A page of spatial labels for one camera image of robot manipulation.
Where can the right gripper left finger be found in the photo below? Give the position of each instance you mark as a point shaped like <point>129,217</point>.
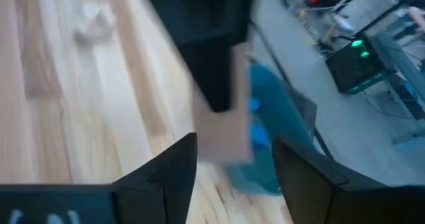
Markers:
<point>159,190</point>

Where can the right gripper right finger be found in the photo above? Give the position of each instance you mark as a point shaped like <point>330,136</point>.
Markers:
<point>305,184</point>

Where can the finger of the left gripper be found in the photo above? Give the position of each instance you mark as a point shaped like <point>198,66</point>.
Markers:
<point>214,77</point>

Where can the blue rectangular block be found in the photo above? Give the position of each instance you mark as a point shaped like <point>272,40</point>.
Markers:
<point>254,104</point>
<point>259,136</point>

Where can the natural wood rectangular block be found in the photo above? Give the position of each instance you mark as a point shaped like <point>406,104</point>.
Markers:
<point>222,137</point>

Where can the pale wood cube block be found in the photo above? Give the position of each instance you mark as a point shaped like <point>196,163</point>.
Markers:
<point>96,28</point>

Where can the teal plastic bin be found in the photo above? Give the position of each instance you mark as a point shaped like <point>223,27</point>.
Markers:
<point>279,117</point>

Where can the black perforated computer tower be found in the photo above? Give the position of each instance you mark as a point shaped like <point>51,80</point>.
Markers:
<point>355,71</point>

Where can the grey metal table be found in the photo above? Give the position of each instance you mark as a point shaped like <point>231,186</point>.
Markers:
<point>391,51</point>

